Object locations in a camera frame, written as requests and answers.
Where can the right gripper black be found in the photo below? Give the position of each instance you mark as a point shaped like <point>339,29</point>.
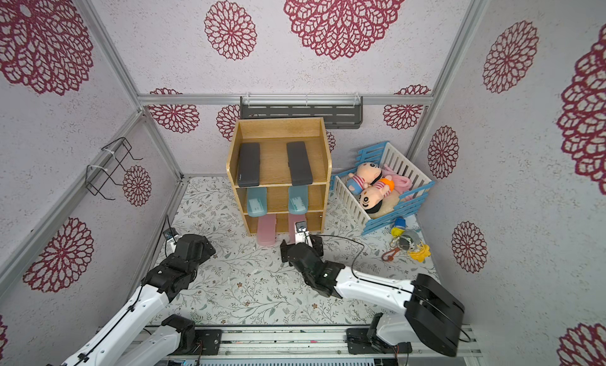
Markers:
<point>299,247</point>

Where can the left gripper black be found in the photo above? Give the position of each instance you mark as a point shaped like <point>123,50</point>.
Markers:
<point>206,252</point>

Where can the pink pencil case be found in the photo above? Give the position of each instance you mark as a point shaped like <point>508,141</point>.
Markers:
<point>292,220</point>
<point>266,230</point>

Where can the teal pencil case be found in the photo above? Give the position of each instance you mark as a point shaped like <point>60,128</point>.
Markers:
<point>256,202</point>
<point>298,199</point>

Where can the black pencil case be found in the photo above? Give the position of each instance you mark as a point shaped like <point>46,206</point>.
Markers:
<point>249,165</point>
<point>298,162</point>

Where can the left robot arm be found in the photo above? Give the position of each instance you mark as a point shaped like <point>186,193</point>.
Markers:
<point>158,288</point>

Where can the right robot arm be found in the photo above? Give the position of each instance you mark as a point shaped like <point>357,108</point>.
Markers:
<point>421,309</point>

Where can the wooden three-tier shelf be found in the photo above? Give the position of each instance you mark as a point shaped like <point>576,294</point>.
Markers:
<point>273,135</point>

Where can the plush doll orange black hair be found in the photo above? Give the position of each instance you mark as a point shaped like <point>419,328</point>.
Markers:
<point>371,199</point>

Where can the plush doll blue striped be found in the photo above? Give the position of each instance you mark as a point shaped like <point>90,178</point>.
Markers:
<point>366,174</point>

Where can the pile of small toys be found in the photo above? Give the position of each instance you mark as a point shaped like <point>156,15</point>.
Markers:
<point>405,241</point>

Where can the blue white toy crib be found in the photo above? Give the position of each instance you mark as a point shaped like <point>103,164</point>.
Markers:
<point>394,205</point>

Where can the pink plush rabbit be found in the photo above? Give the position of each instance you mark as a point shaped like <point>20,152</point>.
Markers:
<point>401,184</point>

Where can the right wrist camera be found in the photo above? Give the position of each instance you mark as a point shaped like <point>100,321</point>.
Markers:
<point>301,234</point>

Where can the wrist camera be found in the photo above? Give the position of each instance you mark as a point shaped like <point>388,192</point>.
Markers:
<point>171,236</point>
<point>301,234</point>

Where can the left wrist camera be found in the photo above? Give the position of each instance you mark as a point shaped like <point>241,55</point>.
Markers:
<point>171,236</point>

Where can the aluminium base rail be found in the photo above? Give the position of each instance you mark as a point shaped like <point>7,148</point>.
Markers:
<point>289,345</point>

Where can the black wire wall rack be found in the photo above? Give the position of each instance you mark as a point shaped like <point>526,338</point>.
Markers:
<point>97,176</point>

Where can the grey metal wall shelf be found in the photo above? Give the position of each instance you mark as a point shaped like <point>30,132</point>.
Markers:
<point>334,116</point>

